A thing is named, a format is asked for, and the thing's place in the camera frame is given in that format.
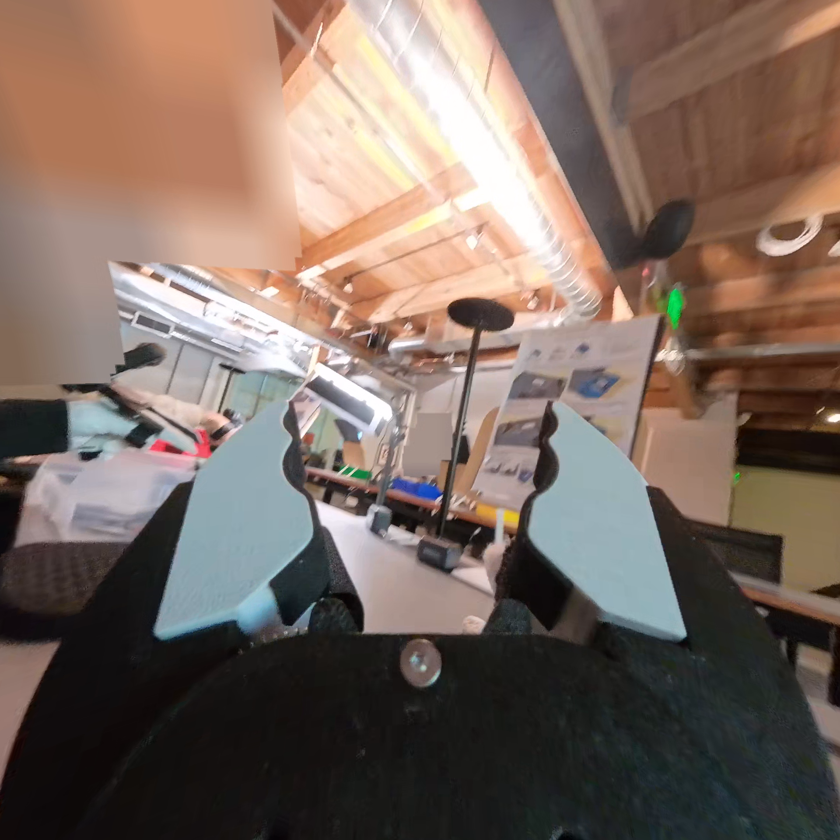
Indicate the grey flat panel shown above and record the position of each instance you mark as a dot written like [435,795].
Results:
[423,443]

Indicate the black power adapter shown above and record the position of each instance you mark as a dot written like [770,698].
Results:
[439,554]

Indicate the person's right hand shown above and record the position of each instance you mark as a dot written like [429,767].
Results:
[493,564]

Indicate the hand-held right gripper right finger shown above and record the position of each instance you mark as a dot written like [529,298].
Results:
[604,531]

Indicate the person's left forearm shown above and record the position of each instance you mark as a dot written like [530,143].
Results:
[33,426]

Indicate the yellow plastic bin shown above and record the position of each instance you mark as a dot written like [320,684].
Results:
[495,513]

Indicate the clear plastic bin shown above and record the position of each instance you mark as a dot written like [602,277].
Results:
[98,499]

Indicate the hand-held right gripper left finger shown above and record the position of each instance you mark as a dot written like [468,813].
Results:
[236,518]

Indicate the blue plastic bin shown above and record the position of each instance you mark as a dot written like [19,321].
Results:
[417,489]

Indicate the black office chair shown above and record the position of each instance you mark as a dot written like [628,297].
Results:
[741,551]

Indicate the black hex-patterned pouch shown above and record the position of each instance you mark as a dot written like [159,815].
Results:
[52,584]

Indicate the green plastic bin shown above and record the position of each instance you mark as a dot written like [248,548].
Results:
[354,472]

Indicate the bright light panel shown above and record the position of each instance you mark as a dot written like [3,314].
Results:
[348,403]

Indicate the black round speaker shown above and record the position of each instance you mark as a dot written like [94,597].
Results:
[669,229]

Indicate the grey power adapter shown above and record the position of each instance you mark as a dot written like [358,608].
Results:
[379,520]

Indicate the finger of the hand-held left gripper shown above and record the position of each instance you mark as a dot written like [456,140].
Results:
[174,433]

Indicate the long wooden desk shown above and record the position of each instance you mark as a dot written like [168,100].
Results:
[407,502]

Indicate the silver air duct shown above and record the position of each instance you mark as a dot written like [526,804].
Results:
[472,131]

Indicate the instruction sheet on stand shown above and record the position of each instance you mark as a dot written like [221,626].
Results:
[590,367]

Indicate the green exit sign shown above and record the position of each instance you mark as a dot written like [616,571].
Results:
[676,305]

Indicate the black pole stand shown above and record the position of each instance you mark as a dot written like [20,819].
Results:
[231,371]
[482,313]

